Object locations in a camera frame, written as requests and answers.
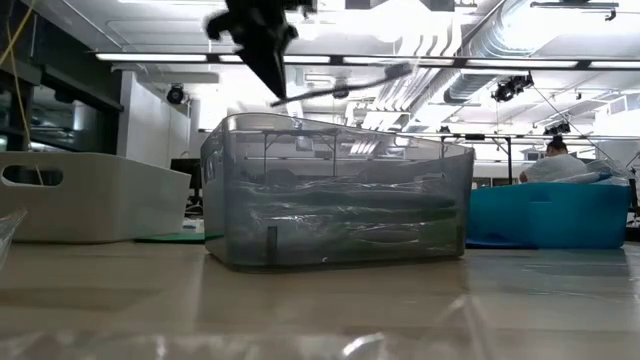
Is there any yellow power cable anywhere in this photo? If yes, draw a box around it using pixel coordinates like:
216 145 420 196
0 0 47 187

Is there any silver ventilation duct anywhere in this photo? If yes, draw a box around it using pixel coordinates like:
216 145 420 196
442 0 569 105

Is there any black ceiling spotlight cluster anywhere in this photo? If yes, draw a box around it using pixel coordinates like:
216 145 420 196
543 121 572 137
491 71 535 104

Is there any white plastic bin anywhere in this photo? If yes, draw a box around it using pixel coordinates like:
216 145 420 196
0 151 193 245

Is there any blue bin lid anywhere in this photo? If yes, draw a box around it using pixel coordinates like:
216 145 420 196
467 237 541 251

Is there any blue toothbrush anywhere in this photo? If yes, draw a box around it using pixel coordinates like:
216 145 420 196
579 158 632 187
552 169 616 185

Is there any smoky grey clear bin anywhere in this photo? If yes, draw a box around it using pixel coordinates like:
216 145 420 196
200 112 476 269

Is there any teal plastic bin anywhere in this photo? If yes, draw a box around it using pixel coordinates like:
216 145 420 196
466 181 633 251

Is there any long ceiling light strip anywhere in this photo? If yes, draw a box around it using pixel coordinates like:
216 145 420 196
94 51 640 71

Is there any black monitor on stand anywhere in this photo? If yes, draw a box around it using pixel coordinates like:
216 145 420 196
169 157 206 216

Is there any person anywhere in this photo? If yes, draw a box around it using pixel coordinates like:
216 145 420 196
518 135 585 184

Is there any green bin lid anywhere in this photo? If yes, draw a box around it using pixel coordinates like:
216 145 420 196
133 231 225 246

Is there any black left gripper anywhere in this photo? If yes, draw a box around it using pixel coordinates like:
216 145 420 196
204 0 319 100

